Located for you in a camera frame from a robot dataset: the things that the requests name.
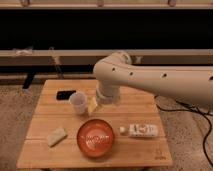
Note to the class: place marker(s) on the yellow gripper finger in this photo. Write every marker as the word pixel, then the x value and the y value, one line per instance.
pixel 92 105

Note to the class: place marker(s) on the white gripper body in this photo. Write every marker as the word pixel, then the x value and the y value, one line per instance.
pixel 107 94

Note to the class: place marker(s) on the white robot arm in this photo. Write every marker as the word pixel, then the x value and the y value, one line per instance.
pixel 189 84

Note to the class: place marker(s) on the translucent plastic cup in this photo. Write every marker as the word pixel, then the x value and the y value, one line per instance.
pixel 79 102

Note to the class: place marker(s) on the black rectangular block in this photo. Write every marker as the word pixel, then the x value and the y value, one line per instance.
pixel 64 95

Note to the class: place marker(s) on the wooden table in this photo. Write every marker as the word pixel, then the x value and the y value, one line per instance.
pixel 135 107

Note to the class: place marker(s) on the orange bowl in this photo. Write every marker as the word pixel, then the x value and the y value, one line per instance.
pixel 95 138

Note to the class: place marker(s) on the beige sponge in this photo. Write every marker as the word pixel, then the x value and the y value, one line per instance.
pixel 56 136

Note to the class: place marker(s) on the black metal bracket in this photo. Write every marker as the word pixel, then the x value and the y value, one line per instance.
pixel 28 80

